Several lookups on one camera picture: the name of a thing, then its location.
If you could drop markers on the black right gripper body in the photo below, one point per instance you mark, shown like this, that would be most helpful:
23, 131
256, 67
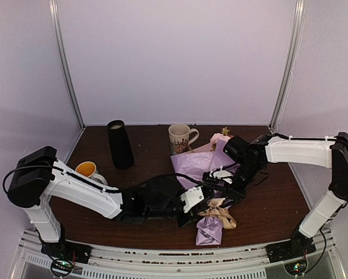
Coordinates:
248, 171

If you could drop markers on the floral mug yellow inside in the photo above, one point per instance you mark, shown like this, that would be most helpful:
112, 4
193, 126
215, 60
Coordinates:
89, 170

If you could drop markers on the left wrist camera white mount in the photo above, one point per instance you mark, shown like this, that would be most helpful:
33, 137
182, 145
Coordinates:
191, 197

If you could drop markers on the right aluminium frame post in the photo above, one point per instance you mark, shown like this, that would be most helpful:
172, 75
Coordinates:
292, 55

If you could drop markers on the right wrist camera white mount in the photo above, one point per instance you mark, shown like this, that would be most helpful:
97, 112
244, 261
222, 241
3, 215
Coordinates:
215, 176

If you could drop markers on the aluminium frame post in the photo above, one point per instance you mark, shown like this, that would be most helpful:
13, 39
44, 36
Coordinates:
54, 12
292, 55

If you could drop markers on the beige satin ribbon bow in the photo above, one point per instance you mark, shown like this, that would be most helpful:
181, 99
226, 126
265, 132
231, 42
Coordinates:
216, 210

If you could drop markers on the black tall vase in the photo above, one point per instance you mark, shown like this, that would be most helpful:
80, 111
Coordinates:
119, 144

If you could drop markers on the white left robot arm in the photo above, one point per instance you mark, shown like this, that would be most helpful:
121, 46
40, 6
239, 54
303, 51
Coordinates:
41, 175

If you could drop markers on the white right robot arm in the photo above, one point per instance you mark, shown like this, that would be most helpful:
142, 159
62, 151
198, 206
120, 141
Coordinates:
320, 166

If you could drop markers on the left aluminium frame post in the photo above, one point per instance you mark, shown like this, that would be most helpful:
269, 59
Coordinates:
54, 12

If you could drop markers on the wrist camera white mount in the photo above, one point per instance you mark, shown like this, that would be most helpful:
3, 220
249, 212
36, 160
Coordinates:
191, 197
215, 176

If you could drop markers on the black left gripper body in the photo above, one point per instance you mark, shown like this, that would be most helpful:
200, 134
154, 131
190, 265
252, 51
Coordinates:
156, 213

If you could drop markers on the purple flower bouquet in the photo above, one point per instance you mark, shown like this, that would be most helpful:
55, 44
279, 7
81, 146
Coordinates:
193, 164

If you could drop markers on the white vented front rail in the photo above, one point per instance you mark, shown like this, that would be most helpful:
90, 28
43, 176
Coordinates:
249, 261

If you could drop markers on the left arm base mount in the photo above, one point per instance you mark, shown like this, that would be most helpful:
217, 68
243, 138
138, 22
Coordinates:
64, 255

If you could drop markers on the cream printed mug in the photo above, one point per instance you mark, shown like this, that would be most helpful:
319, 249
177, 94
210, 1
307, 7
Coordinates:
181, 136

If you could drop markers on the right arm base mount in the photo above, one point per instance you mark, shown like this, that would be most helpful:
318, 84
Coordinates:
292, 252

